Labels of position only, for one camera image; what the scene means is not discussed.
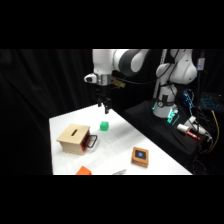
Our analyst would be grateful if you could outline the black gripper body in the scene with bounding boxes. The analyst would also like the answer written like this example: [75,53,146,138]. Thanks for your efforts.
[95,84,113,104]

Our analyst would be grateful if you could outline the red drawer with black handle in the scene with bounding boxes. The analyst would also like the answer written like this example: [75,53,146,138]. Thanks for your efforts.
[82,130,99,152]

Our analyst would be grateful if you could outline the green cube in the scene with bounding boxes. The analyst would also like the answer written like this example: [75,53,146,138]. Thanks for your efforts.
[99,120,110,132]

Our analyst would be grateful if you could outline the wooden box with slot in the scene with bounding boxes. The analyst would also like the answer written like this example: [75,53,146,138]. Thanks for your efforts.
[56,123,92,156]

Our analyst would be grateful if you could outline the wooden block with blue button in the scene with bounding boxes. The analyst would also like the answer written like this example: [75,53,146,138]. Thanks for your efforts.
[130,146,150,169]

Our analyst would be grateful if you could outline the black curtain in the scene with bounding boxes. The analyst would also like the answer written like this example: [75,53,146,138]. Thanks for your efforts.
[0,49,224,176]

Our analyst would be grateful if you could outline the green lit control box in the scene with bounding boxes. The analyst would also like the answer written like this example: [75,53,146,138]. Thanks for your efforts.
[166,108,180,125]

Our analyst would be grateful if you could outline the orange block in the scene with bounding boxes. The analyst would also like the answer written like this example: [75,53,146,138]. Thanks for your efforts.
[75,165,93,176]

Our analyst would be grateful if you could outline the white cylinder with red tip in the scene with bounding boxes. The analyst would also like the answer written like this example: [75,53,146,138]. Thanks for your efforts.
[176,123,202,141]

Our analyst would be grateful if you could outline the blue lit keyboard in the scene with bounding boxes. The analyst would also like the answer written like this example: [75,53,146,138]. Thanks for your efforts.
[199,92,222,112]

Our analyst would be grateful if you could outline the tan wrist camera box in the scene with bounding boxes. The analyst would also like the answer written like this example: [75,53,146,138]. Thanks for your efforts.
[111,77,127,90]

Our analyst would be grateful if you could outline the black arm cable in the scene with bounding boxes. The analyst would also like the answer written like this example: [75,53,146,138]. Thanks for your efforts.
[112,68,168,86]

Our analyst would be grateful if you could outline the blue cable bundle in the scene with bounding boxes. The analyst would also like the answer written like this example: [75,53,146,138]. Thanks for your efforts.
[182,88,197,112]

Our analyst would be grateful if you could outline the yellow cable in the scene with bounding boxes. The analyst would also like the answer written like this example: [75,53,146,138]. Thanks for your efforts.
[205,109,221,155]

